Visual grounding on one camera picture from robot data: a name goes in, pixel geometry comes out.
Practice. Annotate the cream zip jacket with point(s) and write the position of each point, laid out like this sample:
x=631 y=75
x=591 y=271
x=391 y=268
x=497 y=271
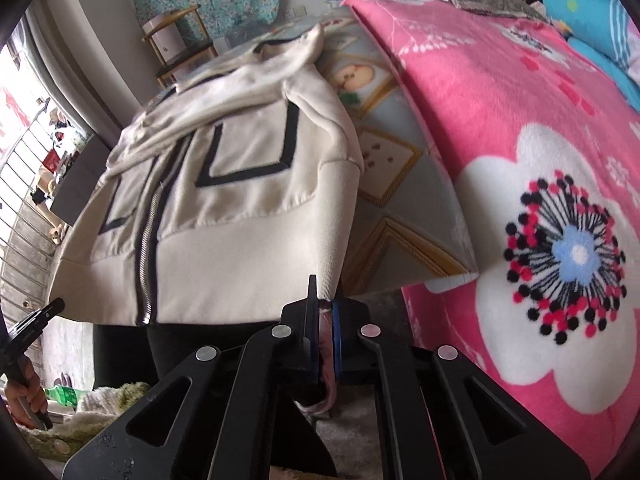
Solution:
x=225 y=210

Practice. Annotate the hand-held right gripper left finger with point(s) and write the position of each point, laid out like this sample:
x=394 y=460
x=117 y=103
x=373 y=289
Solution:
x=307 y=350

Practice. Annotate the fruit print tablecloth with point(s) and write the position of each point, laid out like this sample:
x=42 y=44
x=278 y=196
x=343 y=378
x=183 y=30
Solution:
x=400 y=200

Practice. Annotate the cyan plush pillow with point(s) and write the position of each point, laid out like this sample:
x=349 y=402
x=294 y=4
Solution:
x=590 y=15

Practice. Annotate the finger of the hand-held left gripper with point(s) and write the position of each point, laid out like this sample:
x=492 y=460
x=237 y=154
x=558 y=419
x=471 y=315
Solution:
x=47 y=314

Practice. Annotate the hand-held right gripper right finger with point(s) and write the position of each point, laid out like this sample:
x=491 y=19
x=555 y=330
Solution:
x=338 y=340

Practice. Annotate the wooden chair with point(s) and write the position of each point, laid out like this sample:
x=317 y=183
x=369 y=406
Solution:
x=190 y=52

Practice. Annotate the grey curtain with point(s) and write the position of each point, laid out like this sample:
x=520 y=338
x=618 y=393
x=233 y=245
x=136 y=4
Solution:
x=85 y=50

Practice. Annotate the metal window railing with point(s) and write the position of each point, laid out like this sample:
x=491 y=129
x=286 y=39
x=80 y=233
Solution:
x=25 y=240

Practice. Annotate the wall socket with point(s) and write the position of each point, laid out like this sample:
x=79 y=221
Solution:
x=297 y=11

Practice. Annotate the dark cabinet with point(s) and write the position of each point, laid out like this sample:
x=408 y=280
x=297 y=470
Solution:
x=82 y=180

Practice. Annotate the grey fluffy blanket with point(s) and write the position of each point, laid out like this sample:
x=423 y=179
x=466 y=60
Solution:
x=485 y=2

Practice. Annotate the person's black pants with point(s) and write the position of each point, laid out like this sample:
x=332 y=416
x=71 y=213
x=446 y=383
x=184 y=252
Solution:
x=200 y=340

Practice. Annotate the empty clear water jug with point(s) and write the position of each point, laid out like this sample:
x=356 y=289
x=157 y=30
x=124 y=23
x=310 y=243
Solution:
x=247 y=35

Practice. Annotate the white cardboard box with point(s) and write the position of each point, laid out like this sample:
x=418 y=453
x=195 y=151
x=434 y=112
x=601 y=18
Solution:
x=164 y=37

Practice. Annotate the person's left hand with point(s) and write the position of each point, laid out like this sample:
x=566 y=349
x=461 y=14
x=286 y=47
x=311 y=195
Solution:
x=32 y=385

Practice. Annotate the pink floral blanket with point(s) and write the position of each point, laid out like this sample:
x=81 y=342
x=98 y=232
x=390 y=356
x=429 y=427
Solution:
x=475 y=85

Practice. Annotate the green plastic bottle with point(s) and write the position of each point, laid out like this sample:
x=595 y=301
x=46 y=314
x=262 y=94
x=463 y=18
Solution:
x=65 y=397

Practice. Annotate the olive fluffy cloth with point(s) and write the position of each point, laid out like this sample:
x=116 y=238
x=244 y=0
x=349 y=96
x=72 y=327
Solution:
x=110 y=400

